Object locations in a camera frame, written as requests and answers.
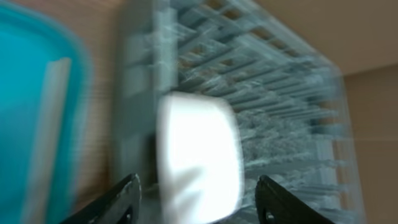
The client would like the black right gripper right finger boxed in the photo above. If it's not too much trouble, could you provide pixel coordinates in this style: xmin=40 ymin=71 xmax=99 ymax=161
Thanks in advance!
xmin=255 ymin=175 xmax=334 ymax=224

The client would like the wooden chopstick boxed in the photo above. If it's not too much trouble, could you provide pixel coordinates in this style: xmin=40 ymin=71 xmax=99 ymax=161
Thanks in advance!
xmin=21 ymin=57 xmax=71 ymax=223

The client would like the grey dishwasher rack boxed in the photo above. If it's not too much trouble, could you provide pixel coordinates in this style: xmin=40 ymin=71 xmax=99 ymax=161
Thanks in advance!
xmin=113 ymin=1 xmax=366 ymax=223

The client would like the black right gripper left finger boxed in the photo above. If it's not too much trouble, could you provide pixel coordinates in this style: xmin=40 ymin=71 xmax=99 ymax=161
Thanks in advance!
xmin=62 ymin=174 xmax=142 ymax=224

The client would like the white small bowl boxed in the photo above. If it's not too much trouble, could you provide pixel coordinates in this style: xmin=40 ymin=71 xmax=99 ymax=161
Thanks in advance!
xmin=156 ymin=91 xmax=244 ymax=224

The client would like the teal plastic tray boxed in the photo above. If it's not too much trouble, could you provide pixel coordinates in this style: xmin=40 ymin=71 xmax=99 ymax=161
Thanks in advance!
xmin=1 ymin=1 xmax=93 ymax=223

